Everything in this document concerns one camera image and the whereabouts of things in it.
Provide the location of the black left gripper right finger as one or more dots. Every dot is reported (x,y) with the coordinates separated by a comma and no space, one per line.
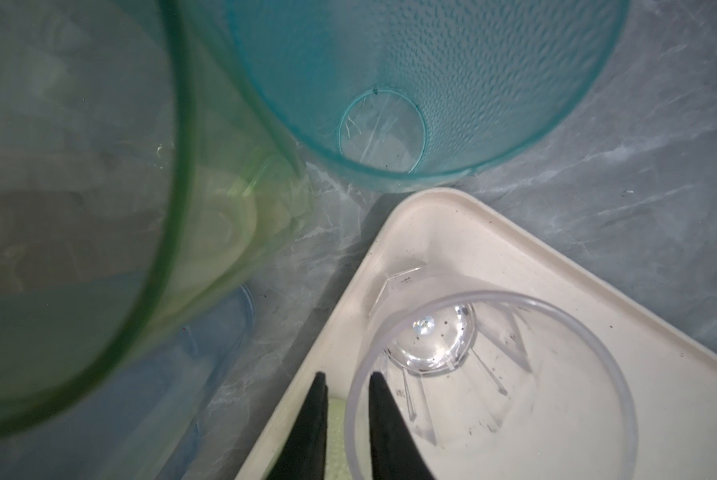
(394,453)

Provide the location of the green tall cup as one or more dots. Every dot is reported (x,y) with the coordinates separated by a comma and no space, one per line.
(141,178)

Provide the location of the teal tall cup front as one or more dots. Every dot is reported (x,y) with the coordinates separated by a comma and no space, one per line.
(399,96)

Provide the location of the blue tall cup right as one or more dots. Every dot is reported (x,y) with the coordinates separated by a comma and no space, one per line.
(143,423)

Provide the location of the clear faceted small cup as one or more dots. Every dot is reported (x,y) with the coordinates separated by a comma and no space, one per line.
(492,384)

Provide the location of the small green cup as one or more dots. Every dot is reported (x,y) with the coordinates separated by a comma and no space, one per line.
(336,465)

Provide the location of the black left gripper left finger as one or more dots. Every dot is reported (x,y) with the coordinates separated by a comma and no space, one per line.
(304,453)

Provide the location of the white rectangular tray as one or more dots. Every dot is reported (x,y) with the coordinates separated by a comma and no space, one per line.
(672,378)

